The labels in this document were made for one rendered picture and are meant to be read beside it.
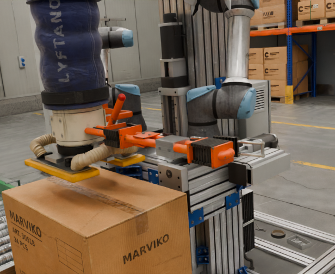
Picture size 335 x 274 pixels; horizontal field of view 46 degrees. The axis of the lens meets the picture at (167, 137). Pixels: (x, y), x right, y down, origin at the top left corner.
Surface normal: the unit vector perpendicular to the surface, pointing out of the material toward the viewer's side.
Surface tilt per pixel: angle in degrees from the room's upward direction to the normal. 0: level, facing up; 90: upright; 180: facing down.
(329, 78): 90
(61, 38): 70
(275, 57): 91
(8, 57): 90
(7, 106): 90
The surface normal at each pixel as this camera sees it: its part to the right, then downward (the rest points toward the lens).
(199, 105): -0.38, 0.23
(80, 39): 0.44, -0.18
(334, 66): -0.75, 0.20
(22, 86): 0.66, 0.12
